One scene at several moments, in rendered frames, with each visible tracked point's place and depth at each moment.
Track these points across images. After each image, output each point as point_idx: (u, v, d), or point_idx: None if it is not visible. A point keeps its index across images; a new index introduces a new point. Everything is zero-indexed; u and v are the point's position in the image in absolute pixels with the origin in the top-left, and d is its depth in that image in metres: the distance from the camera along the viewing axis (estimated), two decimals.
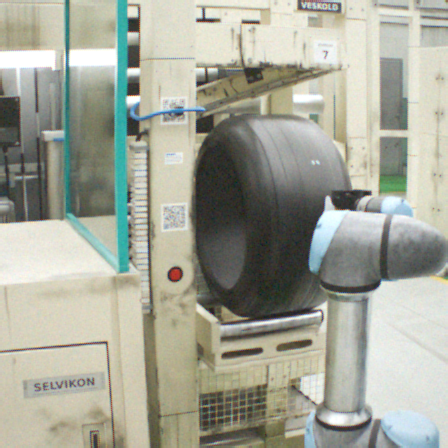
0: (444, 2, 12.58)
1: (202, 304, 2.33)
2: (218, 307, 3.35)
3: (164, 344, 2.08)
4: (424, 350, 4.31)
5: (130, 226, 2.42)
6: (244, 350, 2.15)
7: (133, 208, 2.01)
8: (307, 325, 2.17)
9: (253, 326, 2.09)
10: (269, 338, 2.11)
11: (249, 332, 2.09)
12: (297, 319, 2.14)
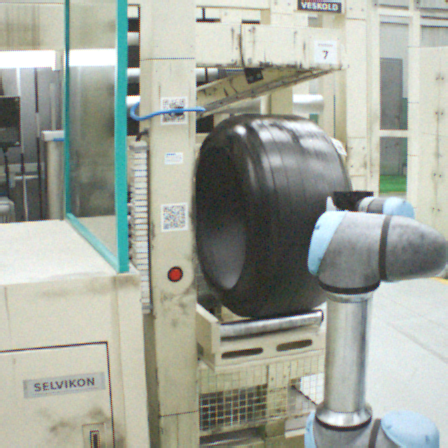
0: (444, 2, 12.58)
1: (198, 295, 2.36)
2: (218, 307, 3.35)
3: (164, 344, 2.08)
4: (424, 350, 4.31)
5: (130, 226, 2.42)
6: (244, 350, 2.15)
7: (133, 208, 2.01)
8: (304, 310, 2.18)
9: None
10: (269, 338, 2.11)
11: None
12: None
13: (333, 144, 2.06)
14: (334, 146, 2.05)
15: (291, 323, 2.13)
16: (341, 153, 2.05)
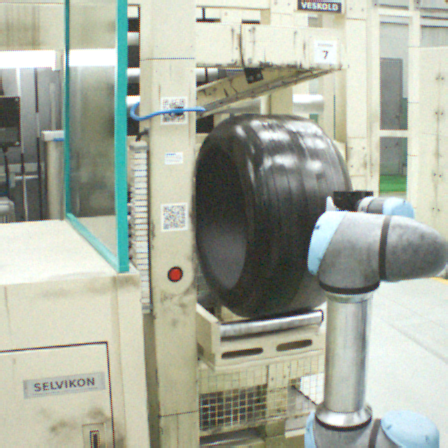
0: (444, 2, 12.58)
1: (202, 305, 2.33)
2: (218, 307, 3.35)
3: (164, 344, 2.08)
4: (424, 350, 4.31)
5: (130, 226, 2.42)
6: (244, 350, 2.15)
7: (133, 208, 2.01)
8: (309, 318, 2.15)
9: (250, 319, 2.10)
10: (269, 338, 2.11)
11: (249, 323, 2.09)
12: (294, 312, 2.16)
13: None
14: None
15: (286, 327, 2.16)
16: None
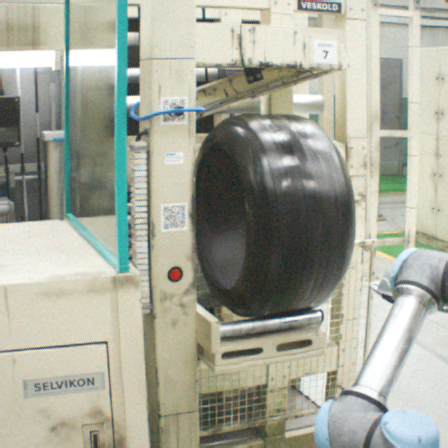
0: (444, 2, 12.58)
1: None
2: (218, 307, 3.35)
3: (164, 344, 2.08)
4: (424, 350, 4.31)
5: (130, 226, 2.42)
6: (244, 350, 2.15)
7: (133, 208, 2.01)
8: None
9: (251, 333, 2.10)
10: (269, 338, 2.11)
11: None
12: (295, 327, 2.15)
13: None
14: None
15: (287, 313, 2.15)
16: None
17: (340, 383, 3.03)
